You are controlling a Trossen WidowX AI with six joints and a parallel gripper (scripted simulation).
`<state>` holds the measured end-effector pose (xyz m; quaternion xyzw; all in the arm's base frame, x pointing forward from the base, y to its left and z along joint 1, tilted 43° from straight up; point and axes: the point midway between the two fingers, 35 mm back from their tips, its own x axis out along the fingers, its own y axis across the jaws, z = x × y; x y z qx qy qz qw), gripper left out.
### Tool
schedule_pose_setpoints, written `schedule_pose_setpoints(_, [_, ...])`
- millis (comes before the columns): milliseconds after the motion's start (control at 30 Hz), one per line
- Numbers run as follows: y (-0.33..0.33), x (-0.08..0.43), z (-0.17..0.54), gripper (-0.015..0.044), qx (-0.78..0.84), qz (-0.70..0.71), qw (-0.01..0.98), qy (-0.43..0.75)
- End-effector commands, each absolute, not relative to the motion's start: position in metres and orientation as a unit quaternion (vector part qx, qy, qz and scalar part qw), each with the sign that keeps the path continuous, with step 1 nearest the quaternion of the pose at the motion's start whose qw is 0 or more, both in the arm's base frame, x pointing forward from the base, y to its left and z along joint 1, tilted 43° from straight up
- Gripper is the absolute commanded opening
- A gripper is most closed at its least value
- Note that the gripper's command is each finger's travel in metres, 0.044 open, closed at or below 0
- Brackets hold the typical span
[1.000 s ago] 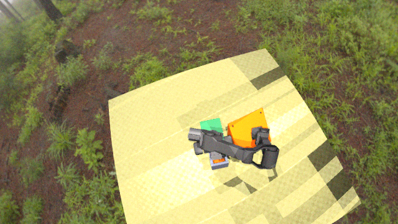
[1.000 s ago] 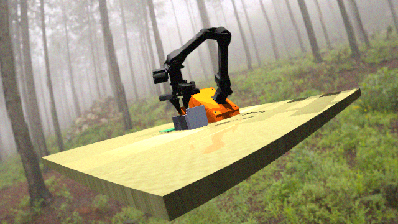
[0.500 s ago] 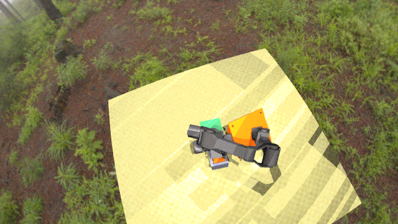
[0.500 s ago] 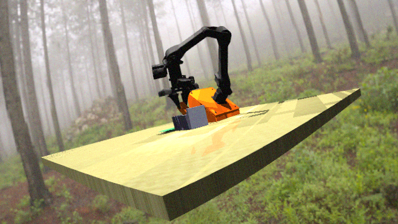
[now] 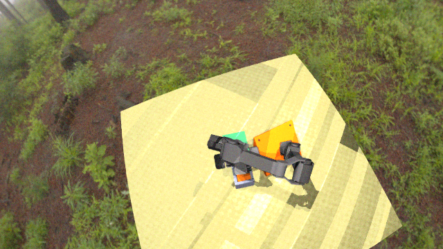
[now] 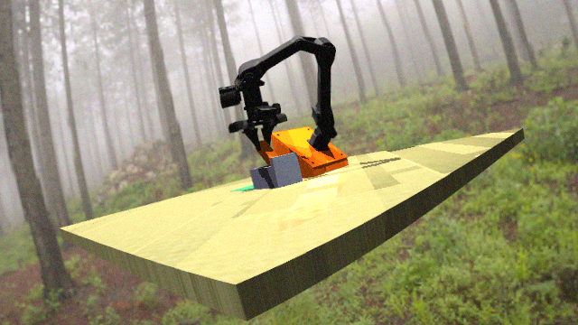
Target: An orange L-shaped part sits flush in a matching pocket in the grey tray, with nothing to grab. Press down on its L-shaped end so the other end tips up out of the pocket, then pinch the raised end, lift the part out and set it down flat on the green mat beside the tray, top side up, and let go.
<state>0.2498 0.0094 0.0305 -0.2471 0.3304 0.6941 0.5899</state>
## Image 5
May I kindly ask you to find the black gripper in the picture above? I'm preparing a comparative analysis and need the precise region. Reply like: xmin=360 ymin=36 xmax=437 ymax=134
xmin=214 ymin=146 xmax=260 ymax=170

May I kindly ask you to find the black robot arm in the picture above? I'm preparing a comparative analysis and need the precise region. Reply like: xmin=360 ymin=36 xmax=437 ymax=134
xmin=207 ymin=134 xmax=314 ymax=185

